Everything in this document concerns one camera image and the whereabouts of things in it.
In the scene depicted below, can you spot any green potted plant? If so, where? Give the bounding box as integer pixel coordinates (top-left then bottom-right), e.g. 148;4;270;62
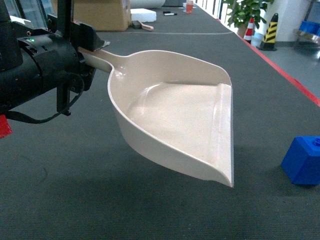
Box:
222;0;275;37

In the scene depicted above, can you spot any red white traffic cone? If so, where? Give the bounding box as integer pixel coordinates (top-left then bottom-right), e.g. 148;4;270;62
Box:
243;17;255;44

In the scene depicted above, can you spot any white foam block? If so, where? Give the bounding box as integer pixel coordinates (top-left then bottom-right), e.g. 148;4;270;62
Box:
130;8;157;23

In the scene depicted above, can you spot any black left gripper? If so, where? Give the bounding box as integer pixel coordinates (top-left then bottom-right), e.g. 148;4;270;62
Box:
18;14;110;96

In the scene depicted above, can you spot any black cable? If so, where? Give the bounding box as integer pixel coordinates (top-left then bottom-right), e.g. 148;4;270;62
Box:
4;84;86;125

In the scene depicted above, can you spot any large cardboard box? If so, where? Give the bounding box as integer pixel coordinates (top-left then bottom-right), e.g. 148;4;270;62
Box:
73;0;131;31

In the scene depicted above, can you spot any steel shelf rack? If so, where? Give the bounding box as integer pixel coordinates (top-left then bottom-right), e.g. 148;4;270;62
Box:
293;0;320;49

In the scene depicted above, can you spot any yellow black traffic cone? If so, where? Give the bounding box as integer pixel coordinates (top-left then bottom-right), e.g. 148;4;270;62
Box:
256;12;279;51

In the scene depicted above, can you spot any blue toy block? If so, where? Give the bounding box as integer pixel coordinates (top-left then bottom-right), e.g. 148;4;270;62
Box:
281;136;320;185

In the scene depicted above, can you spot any black marker pen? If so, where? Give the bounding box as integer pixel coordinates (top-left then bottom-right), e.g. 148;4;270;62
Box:
163;11;178;16

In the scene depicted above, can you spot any beige plastic dustpan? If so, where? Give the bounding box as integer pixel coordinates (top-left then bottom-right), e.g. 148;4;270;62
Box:
79;48;234;187

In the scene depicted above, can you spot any hand brush with beige handle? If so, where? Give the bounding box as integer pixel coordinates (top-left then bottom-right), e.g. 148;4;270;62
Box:
131;20;154;32

